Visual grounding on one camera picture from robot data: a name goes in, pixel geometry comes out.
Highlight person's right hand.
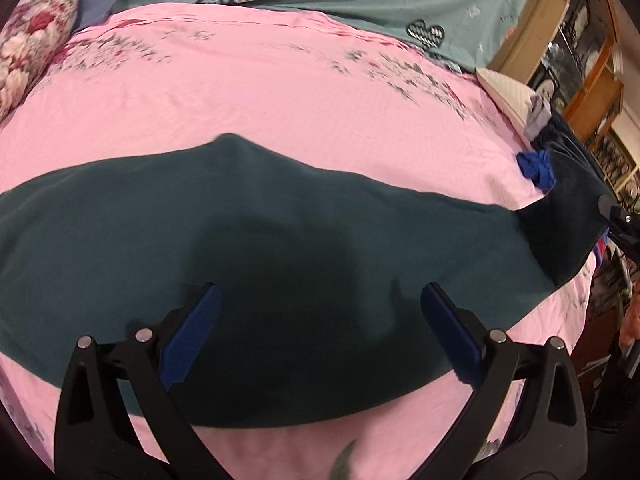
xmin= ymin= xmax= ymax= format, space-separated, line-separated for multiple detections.
xmin=619 ymin=285 xmax=640 ymax=348

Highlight wooden shelf frame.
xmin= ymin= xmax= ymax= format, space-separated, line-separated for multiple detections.
xmin=487 ymin=0 xmax=626 ymax=151

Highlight dark navy garment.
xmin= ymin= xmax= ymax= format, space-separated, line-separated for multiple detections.
xmin=532 ymin=110 xmax=608 ymax=196

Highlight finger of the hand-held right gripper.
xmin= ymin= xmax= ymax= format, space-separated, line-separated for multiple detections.
xmin=597 ymin=194 xmax=640 ymax=241

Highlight grey cloth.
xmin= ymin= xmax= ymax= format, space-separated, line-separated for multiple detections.
xmin=522 ymin=87 xmax=553 ymax=141

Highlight dark green pants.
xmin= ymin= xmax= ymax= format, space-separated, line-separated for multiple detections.
xmin=0 ymin=132 xmax=608 ymax=428

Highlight red floral pillow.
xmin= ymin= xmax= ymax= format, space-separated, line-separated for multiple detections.
xmin=0 ymin=0 xmax=81 ymax=121

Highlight pink floral bedsheet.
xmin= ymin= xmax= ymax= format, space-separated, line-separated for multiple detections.
xmin=0 ymin=2 xmax=601 ymax=480

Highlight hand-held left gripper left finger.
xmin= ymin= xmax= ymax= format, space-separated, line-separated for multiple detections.
xmin=54 ymin=282 xmax=226 ymax=480

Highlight black display shelf with ornaments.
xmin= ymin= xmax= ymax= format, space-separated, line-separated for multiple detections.
xmin=525 ymin=0 xmax=640 ymax=196

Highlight white quilted pillow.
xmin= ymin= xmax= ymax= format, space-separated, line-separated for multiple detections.
xmin=475 ymin=67 xmax=538 ymax=128

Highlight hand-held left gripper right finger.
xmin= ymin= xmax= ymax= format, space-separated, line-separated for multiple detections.
xmin=415 ymin=282 xmax=588 ymax=480

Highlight bright blue garment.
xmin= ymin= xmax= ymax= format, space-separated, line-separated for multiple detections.
xmin=516 ymin=149 xmax=557 ymax=192

